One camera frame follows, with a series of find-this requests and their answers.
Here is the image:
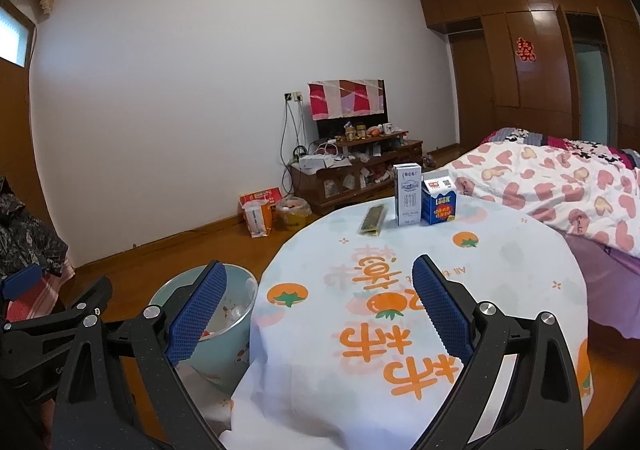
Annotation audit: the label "yellow bucket in plastic bag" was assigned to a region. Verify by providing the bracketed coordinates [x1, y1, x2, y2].
[275, 196, 312, 231]

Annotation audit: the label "bed with purple sheet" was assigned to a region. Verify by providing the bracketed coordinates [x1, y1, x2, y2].
[564, 229, 640, 347]

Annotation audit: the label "brown wooden wardrobe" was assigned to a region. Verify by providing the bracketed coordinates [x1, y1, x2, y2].
[419, 0, 640, 157]

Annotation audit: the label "pink striped cloth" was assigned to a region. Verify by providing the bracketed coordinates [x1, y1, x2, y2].
[6, 264, 77, 327]

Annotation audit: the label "window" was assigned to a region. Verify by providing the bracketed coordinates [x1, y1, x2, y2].
[0, 0, 37, 67]

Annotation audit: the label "colourful patchwork blanket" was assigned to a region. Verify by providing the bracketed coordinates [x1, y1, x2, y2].
[479, 127, 640, 167]

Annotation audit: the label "dark patterned jacket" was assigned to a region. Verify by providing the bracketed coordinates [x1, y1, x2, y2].
[0, 175, 69, 282]

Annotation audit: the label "brown wooden television cabinet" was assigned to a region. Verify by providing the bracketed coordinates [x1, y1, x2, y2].
[289, 130, 424, 216]

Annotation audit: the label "white tablecloth with orange print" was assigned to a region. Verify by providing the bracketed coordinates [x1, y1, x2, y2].
[220, 202, 594, 450]

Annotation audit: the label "clear plastic bag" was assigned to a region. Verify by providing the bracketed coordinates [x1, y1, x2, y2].
[222, 277, 257, 331]

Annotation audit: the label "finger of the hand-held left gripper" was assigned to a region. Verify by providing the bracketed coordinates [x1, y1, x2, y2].
[0, 277, 114, 348]
[0, 264, 44, 301]

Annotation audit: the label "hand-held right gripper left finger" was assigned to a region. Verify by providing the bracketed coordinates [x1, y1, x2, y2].
[52, 260, 227, 450]

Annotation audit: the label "pink red patchwork cover cloth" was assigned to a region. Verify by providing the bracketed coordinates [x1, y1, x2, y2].
[307, 78, 386, 121]

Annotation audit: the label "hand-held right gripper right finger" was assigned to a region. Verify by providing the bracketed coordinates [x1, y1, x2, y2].
[411, 254, 583, 450]

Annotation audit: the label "black television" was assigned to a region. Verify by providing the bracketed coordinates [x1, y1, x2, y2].
[316, 80, 389, 141]

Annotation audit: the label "light blue bin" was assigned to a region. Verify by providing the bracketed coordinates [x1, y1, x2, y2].
[147, 264, 260, 394]

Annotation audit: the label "red paper decoration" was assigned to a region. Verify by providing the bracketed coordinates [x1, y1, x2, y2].
[516, 36, 539, 62]

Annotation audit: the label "blue milk carton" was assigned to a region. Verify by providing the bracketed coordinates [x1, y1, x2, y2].
[421, 169, 458, 226]

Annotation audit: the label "tall white milk carton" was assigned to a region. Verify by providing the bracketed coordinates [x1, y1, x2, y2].
[392, 162, 424, 227]

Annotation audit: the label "hanging grey cables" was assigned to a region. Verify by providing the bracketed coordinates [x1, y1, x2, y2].
[279, 100, 307, 197]

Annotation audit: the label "orange white paper bag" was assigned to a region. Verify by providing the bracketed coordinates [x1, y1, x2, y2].
[239, 187, 280, 239]

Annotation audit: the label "dark green snack packet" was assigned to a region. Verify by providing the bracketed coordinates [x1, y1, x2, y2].
[360, 204, 387, 236]

